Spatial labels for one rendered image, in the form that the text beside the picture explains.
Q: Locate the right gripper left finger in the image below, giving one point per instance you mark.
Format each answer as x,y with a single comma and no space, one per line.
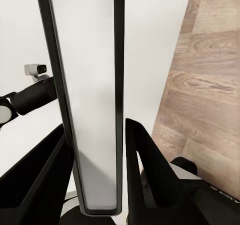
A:
33,191

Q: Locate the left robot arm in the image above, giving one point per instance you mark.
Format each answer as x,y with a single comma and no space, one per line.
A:
41,93

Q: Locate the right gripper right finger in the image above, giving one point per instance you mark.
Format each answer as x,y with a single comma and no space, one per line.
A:
174,205

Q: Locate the hardback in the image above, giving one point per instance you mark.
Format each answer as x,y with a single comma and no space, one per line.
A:
86,42

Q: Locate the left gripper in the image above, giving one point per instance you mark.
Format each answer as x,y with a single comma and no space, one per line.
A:
41,93

